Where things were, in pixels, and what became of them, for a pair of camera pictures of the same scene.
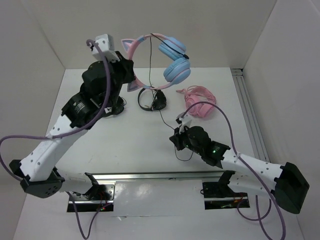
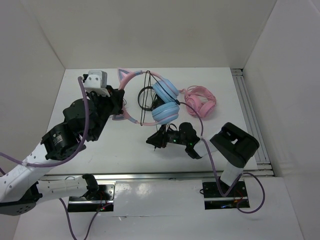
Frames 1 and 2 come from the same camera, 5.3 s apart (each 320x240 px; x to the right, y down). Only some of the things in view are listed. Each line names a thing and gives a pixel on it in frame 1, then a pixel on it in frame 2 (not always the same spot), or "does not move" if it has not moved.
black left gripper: (126, 66) to (116, 99)
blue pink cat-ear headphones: (172, 51) to (166, 105)
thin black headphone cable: (154, 97) to (147, 94)
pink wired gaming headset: (195, 93) does not move
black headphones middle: (159, 101) does not move
